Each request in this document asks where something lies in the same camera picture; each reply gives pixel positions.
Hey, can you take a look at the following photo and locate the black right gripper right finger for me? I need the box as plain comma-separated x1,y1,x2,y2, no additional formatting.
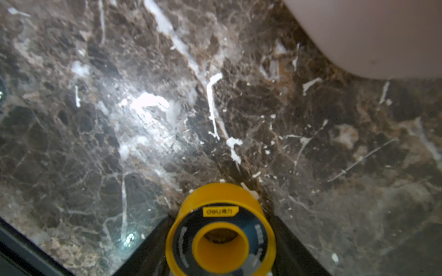
267,215,331,276

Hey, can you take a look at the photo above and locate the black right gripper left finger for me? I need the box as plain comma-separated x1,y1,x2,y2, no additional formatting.
114,216,174,276

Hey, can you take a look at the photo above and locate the yellow tape roll navy label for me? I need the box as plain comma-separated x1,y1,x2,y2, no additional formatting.
165,183,276,276

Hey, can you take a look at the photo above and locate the white plastic storage box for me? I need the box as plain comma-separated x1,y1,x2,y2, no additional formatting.
285,0,442,79

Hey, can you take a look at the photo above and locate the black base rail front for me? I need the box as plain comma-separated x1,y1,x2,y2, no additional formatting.
1,219,73,276

